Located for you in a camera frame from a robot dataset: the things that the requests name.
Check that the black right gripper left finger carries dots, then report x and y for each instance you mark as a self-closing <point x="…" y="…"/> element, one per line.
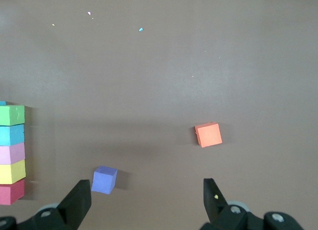
<point x="72" y="205"/>

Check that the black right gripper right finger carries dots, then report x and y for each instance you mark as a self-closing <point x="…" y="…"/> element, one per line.
<point x="223" y="215"/>

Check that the red foam cube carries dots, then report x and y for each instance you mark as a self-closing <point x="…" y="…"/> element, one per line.
<point x="10" y="192"/>

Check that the yellow foam cube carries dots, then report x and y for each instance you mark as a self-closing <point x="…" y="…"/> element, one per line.
<point x="11" y="173"/>

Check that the pink foam cube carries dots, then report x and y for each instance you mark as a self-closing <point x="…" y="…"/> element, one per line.
<point x="11" y="154"/>

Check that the green foam cube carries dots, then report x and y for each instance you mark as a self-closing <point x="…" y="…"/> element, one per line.
<point x="11" y="115"/>

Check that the purple foam cube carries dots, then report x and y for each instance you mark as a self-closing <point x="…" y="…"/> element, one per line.
<point x="104" y="180"/>

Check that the orange foam cube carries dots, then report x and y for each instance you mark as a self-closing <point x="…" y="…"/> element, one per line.
<point x="208" y="135"/>

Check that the brown paper table cover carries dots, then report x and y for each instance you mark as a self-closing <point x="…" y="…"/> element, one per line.
<point x="159" y="78"/>

